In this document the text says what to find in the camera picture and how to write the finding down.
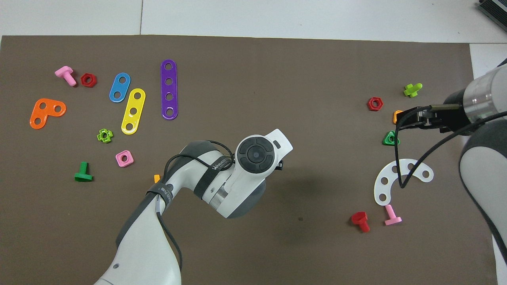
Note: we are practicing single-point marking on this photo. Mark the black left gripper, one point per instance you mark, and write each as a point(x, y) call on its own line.
point(280, 165)

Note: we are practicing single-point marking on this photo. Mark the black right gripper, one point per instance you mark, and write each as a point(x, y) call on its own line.
point(451, 120)

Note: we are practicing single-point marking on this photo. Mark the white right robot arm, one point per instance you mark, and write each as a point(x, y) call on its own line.
point(483, 166)

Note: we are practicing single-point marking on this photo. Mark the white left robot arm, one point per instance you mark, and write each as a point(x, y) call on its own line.
point(142, 245)

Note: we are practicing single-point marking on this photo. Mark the orange square plastic nut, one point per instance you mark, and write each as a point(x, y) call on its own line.
point(395, 117)

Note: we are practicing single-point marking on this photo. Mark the light green plastic bolt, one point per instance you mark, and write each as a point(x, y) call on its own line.
point(411, 91)

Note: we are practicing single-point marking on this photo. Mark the green triangular plastic nut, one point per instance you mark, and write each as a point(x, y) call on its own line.
point(386, 141)

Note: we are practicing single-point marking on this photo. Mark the red hexagonal plastic nut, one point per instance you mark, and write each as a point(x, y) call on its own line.
point(83, 80)
point(370, 104)

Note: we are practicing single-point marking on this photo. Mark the white curved five-hole plate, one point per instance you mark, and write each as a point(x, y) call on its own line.
point(389, 175)

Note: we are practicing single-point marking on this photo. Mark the brown table mat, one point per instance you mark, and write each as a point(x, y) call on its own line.
point(253, 79)

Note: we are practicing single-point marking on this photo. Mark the red plastic bolt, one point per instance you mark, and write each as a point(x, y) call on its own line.
point(359, 217)

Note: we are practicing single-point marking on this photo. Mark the pink plastic bolt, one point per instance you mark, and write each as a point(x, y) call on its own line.
point(64, 72)
point(393, 220)

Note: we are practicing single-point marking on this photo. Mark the dark grey ribbed device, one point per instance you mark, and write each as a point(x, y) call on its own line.
point(495, 10)

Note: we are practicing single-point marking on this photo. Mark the purple four-hole plate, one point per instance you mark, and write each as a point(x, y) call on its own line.
point(169, 89)

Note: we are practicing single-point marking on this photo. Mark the yellow three-hole plate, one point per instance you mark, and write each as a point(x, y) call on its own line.
point(135, 103)

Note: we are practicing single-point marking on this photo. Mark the pink square plastic nut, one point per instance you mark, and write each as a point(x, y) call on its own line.
point(119, 162)

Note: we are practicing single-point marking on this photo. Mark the blue two-hole plate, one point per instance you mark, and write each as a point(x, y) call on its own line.
point(120, 87)

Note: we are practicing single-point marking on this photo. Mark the light green cross nut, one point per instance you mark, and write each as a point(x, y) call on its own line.
point(100, 137)

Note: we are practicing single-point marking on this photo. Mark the orange angled three-hole plate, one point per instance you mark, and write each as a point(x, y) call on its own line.
point(45, 109)

